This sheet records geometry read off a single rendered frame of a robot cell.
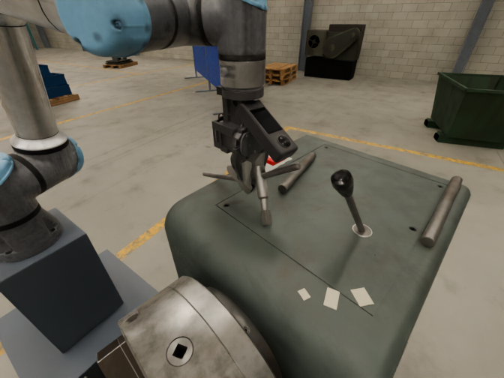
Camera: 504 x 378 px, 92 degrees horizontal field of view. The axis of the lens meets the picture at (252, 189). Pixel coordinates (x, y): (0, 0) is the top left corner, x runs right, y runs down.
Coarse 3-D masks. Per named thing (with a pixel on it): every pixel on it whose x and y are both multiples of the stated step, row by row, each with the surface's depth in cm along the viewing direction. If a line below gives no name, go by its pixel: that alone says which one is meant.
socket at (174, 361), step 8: (176, 344) 32; (184, 344) 32; (192, 344) 32; (168, 352) 31; (176, 352) 32; (184, 352) 34; (192, 352) 31; (168, 360) 31; (176, 360) 31; (184, 360) 31
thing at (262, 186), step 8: (256, 168) 47; (264, 168) 47; (256, 176) 47; (256, 184) 47; (264, 184) 47; (264, 192) 47; (264, 200) 47; (264, 208) 47; (264, 216) 47; (264, 224) 47
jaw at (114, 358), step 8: (128, 320) 39; (120, 336) 38; (112, 344) 37; (120, 344) 36; (104, 352) 35; (112, 352) 35; (120, 352) 35; (128, 352) 36; (104, 360) 34; (112, 360) 35; (120, 360) 35; (128, 360) 36; (104, 368) 34; (112, 368) 34; (120, 368) 35; (128, 368) 35; (136, 368) 36; (112, 376) 34; (120, 376) 35; (128, 376) 35; (136, 376) 36
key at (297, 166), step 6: (282, 168) 42; (288, 168) 41; (294, 168) 40; (300, 168) 40; (204, 174) 65; (210, 174) 63; (216, 174) 61; (222, 174) 59; (264, 174) 46; (270, 174) 45; (276, 174) 44; (234, 180) 54; (252, 180) 49
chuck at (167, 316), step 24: (168, 288) 43; (144, 312) 38; (168, 312) 36; (192, 312) 35; (144, 336) 33; (168, 336) 33; (192, 336) 33; (216, 336) 33; (144, 360) 30; (192, 360) 31; (216, 360) 31
